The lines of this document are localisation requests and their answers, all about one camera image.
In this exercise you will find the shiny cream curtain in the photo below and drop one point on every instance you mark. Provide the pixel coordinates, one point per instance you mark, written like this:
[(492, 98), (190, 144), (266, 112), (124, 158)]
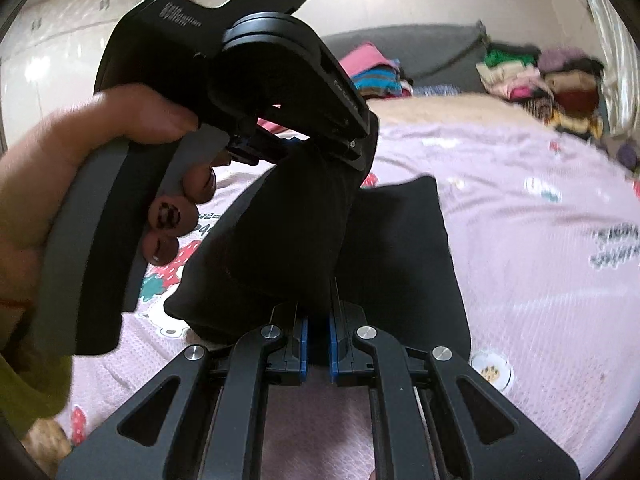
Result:
[(610, 50)]

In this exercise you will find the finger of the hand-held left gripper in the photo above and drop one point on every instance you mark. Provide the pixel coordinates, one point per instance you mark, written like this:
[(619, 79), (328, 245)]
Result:
[(260, 147), (345, 100)]

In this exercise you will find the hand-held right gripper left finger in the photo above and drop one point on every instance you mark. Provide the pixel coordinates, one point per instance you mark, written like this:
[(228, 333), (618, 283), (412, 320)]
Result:
[(301, 350)]

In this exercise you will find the grey pillow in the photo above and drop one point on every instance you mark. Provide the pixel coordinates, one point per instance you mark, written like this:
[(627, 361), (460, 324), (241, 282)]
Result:
[(440, 50)]

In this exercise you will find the pile of loose clothes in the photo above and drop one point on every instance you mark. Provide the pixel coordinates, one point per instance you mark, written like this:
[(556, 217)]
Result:
[(550, 90)]

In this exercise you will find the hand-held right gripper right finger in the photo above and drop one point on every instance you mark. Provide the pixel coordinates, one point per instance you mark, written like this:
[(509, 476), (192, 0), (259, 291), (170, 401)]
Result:
[(333, 355)]

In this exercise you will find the person's left hand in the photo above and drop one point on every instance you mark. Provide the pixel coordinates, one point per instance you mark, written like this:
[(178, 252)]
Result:
[(55, 170)]

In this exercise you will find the white wardrobe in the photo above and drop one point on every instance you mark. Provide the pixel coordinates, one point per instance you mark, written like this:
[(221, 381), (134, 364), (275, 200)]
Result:
[(60, 45)]

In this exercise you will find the lilac printed bed sheet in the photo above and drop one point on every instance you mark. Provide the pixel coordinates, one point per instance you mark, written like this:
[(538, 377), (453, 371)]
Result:
[(525, 260)]

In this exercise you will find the stack of folded clothes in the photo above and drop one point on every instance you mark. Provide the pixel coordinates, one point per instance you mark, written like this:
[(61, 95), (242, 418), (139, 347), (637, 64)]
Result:
[(372, 72)]

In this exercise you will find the black garment with orange trim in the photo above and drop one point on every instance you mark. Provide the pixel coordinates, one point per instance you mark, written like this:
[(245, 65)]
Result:
[(400, 260)]

